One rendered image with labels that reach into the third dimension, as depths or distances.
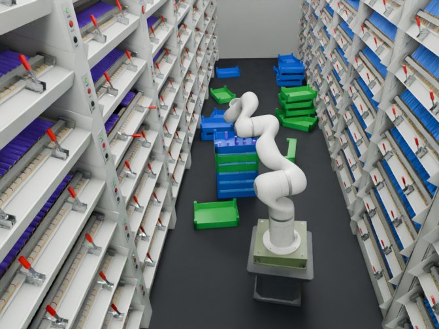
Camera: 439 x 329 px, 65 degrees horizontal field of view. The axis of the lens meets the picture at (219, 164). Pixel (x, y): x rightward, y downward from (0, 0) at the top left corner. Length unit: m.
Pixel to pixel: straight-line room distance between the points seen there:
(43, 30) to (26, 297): 0.69
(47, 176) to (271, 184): 0.89
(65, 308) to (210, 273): 1.10
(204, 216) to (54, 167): 1.57
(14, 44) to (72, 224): 0.54
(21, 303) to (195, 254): 1.39
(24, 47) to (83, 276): 0.71
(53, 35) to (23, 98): 0.23
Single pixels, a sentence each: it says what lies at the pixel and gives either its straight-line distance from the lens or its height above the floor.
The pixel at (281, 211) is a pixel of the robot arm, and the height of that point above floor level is 0.61.
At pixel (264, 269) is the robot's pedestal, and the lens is 1.79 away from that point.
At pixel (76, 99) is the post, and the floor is 1.26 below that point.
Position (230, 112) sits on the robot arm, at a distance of 2.12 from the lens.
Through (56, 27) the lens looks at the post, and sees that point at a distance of 1.09.
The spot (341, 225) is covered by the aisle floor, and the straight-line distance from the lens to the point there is 2.48.
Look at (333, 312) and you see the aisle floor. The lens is 2.04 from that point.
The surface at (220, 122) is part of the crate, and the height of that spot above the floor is 0.08.
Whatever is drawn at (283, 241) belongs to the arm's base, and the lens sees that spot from 1.74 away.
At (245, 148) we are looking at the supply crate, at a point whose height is 0.43.
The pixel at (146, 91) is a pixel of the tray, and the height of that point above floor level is 0.99.
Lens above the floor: 1.68
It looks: 35 degrees down
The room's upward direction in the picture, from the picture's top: 3 degrees counter-clockwise
